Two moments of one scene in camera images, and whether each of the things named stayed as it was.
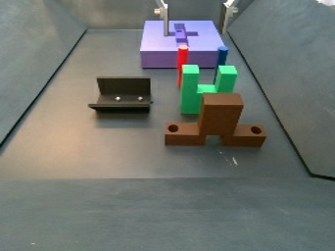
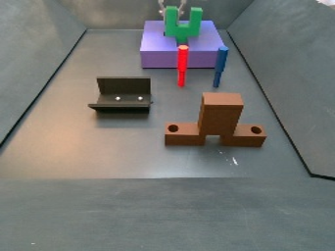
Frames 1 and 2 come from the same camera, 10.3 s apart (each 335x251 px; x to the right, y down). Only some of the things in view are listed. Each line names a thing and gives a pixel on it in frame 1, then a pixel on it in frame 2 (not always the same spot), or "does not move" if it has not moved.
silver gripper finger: [228, 9] → [180, 9]
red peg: [181, 61] does not move
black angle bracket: [123, 94] does not move
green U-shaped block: [192, 91] → [181, 31]
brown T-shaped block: [220, 112] does not move
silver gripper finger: [163, 12] does not move
